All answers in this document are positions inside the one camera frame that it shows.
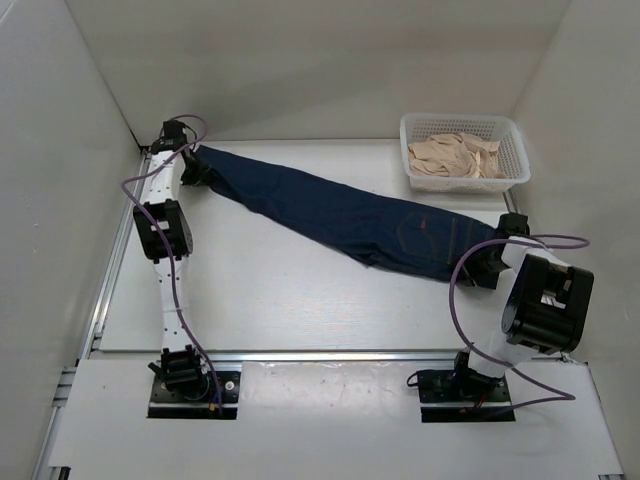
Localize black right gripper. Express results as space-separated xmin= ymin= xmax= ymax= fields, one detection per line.
xmin=451 ymin=240 xmax=509 ymax=287

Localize dark blue denim trousers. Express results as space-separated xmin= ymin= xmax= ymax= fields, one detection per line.
xmin=201 ymin=147 xmax=496 ymax=282

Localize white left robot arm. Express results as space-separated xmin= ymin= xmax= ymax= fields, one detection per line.
xmin=133 ymin=131 xmax=219 ymax=405

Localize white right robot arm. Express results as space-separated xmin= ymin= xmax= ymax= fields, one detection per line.
xmin=448 ymin=236 xmax=595 ymax=400

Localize beige trousers in basket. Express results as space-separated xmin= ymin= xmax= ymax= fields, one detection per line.
xmin=408 ymin=132 xmax=506 ymax=179

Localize white plastic mesh basket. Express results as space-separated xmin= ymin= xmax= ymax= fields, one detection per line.
xmin=400 ymin=113 xmax=531 ymax=194

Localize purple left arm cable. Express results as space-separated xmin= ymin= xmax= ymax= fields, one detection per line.
xmin=120 ymin=112 xmax=226 ymax=416

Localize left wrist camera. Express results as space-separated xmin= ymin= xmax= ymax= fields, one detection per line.
xmin=159 ymin=119 xmax=188 ymax=150

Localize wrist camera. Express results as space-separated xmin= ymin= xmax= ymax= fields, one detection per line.
xmin=159 ymin=119 xmax=188 ymax=150
xmin=495 ymin=212 xmax=530 ymax=239

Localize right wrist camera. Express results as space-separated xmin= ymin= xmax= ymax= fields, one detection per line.
xmin=495 ymin=212 xmax=530 ymax=239

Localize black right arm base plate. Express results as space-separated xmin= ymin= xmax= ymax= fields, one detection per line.
xmin=406 ymin=369 xmax=516 ymax=423

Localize aluminium front rail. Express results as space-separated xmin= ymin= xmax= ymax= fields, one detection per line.
xmin=94 ymin=348 xmax=591 ymax=365

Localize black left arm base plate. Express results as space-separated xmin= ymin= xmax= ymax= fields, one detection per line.
xmin=147 ymin=368 xmax=242 ymax=420

